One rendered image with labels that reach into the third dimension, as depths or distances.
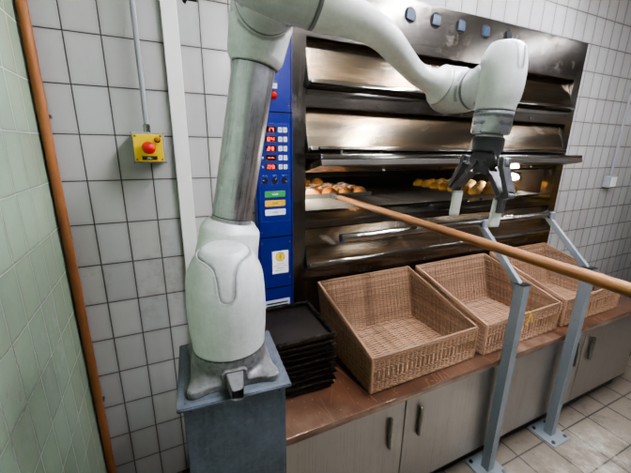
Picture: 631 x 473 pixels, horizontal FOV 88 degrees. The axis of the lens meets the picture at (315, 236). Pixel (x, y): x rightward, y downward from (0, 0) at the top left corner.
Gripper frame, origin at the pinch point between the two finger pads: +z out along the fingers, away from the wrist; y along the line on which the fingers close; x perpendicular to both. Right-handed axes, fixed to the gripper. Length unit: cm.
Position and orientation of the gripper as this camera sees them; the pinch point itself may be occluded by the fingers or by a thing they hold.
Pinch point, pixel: (472, 216)
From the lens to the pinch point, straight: 96.4
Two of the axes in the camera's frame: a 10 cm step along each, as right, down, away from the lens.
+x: 9.4, -0.1, 3.3
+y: 3.3, 2.7, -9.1
